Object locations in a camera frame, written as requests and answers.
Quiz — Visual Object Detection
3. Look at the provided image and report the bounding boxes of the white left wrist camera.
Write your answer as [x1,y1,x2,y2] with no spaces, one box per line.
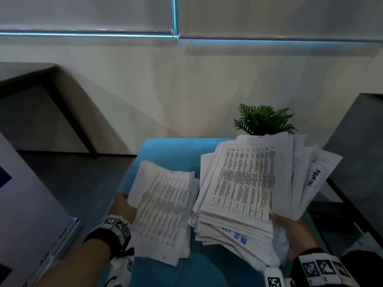
[106,255,135,287]

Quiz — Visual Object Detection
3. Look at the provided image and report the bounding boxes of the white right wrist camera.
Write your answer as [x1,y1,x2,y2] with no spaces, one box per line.
[264,267,285,287]

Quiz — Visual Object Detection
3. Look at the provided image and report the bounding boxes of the person's left hand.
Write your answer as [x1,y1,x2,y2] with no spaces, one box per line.
[109,192,138,224]

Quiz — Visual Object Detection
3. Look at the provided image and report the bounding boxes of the white bead blind chain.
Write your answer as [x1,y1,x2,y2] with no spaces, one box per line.
[170,0,180,43]

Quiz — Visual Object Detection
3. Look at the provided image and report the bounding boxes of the dark grey black-framed desk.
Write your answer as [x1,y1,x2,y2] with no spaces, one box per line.
[0,62,99,159]

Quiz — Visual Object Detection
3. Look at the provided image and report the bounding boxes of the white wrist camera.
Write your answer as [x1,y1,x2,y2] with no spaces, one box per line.
[106,255,135,287]
[264,267,285,287]

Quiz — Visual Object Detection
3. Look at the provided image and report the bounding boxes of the printed paper sheet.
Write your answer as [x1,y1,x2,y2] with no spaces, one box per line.
[127,160,200,266]

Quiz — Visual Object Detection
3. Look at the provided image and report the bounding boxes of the person's right hand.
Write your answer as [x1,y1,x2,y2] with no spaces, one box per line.
[270,212,319,260]

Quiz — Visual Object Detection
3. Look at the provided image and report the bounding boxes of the green potted fern plant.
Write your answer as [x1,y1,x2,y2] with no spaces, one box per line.
[234,104,298,136]

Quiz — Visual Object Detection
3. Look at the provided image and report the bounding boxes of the black right wristband marker tags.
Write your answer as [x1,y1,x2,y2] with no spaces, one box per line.
[290,248,359,287]

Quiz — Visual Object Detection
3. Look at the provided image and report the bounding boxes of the stack of collected papers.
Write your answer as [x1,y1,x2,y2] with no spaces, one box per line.
[188,131,343,272]

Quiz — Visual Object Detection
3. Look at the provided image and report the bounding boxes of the person's black trouser leg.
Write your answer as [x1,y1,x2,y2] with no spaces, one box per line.
[341,250,383,287]

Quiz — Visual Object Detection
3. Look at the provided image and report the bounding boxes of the person's left forearm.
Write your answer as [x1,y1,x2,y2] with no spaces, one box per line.
[33,238,111,287]

